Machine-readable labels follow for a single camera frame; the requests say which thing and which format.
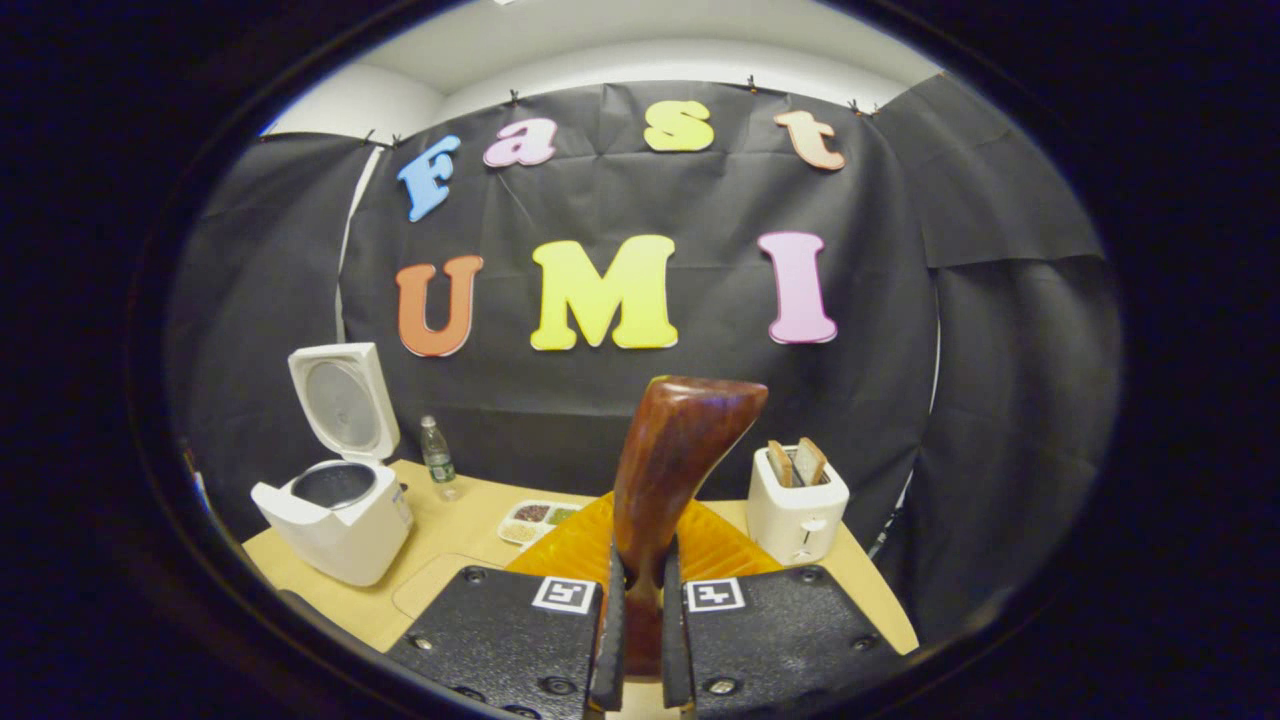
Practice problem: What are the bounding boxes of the white divided grain dish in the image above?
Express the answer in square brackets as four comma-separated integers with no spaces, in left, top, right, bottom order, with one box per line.
[497,499,586,549]

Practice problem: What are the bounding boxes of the white toaster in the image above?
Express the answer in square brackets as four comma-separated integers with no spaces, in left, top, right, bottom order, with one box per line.
[745,445,851,567]

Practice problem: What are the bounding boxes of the clear plastic water bottle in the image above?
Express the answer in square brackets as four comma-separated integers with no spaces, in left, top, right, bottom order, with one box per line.
[419,415,461,501]

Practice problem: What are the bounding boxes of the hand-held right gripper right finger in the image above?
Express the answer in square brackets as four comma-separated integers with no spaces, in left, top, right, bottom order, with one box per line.
[660,500,906,720]

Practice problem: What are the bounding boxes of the brown wooden spoon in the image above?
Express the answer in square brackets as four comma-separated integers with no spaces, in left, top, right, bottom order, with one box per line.
[612,375,770,676]

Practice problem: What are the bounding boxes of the white rice cooker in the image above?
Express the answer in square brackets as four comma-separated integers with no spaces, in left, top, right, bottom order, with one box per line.
[250,343,415,588]

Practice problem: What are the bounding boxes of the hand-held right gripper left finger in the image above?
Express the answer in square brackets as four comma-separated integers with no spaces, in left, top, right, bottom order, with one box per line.
[385,492,627,720]

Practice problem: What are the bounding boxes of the black backdrop cloth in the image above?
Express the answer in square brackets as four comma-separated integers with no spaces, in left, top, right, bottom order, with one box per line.
[165,75,1123,641]

